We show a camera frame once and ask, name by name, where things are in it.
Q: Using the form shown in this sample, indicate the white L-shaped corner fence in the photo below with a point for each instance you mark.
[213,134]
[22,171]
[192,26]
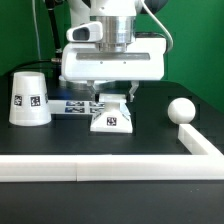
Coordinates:
[204,162]

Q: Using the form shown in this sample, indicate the white lamp hood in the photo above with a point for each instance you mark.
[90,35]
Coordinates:
[29,100]

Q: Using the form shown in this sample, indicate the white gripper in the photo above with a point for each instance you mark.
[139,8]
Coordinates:
[143,60]

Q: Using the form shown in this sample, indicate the white lamp base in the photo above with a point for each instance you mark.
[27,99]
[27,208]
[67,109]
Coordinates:
[114,117]

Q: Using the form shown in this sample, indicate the white lamp bulb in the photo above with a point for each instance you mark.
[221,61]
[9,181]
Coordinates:
[181,111]

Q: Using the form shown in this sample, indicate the white marker sheet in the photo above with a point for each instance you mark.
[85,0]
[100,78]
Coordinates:
[85,107]

